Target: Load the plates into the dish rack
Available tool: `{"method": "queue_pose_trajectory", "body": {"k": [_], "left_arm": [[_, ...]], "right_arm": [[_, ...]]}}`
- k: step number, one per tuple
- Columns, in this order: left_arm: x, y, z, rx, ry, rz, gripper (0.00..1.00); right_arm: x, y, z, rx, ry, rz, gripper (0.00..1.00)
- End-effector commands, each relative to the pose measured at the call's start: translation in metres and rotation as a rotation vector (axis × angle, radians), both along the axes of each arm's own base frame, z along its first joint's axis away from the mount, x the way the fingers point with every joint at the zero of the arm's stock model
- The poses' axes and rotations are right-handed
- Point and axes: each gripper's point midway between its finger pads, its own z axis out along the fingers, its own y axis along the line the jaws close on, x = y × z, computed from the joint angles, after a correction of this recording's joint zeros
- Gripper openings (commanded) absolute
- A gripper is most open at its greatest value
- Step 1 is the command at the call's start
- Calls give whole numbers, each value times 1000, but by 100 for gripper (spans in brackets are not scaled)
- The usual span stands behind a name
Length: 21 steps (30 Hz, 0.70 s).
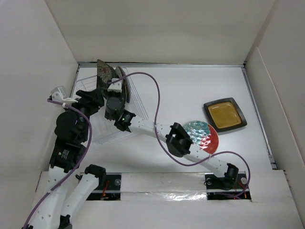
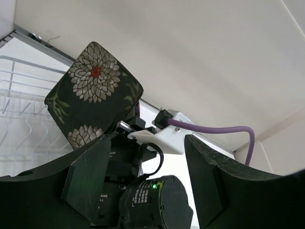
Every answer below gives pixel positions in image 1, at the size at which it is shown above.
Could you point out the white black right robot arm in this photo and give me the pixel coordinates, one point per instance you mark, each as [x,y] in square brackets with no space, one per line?
[178,142]

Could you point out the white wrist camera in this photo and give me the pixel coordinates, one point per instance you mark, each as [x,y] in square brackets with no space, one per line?
[59,94]
[115,85]

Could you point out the black square floral plate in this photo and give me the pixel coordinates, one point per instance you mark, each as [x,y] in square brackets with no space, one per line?
[105,74]

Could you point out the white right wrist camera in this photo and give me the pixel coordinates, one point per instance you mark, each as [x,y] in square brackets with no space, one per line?
[115,85]

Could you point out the red teal round plate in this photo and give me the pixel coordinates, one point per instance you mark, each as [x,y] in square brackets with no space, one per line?
[203,135]

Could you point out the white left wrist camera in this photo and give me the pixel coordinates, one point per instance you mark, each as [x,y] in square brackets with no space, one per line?
[59,94]

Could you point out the square yellow plate dark rim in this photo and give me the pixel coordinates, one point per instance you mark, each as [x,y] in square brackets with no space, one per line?
[224,115]

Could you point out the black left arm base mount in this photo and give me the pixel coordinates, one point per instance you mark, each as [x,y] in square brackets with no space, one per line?
[110,190]

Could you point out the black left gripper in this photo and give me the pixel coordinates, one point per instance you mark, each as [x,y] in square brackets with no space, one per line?
[93,99]

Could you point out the clear plastic dish rack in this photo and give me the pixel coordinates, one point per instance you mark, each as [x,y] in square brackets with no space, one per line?
[103,130]

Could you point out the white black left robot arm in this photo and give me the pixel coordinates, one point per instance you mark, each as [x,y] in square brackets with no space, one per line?
[67,191]

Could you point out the aluminium frame rail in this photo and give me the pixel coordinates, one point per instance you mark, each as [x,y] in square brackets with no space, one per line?
[150,64]

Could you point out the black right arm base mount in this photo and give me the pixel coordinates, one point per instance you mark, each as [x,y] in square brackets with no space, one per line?
[218,190]

